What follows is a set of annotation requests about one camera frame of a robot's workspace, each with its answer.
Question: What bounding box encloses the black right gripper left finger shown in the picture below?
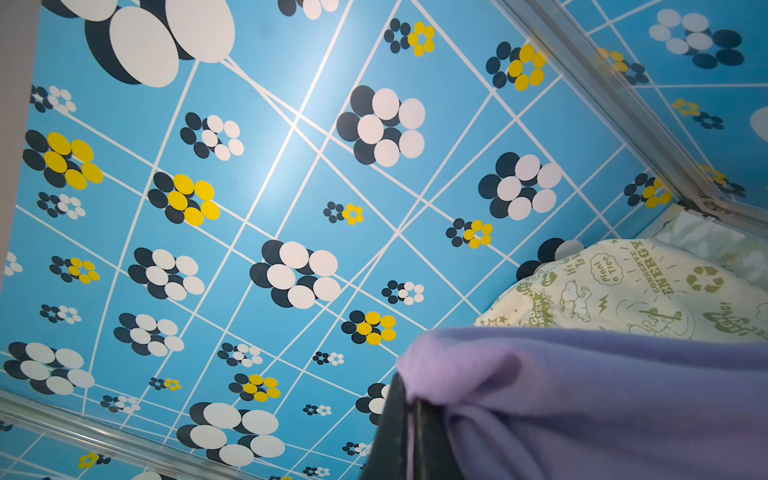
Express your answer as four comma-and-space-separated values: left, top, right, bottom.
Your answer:
360, 374, 414, 480

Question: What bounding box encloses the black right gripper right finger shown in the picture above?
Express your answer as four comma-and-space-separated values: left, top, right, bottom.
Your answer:
413, 400, 464, 480

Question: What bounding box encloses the purple cloth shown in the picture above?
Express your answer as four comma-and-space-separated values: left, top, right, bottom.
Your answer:
397, 327, 767, 479

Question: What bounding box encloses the cream green-printed cloth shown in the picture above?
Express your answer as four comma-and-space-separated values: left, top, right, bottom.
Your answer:
474, 239, 767, 343

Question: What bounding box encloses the aluminium corner frame post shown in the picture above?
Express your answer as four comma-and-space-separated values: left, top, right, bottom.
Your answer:
496, 1, 767, 238

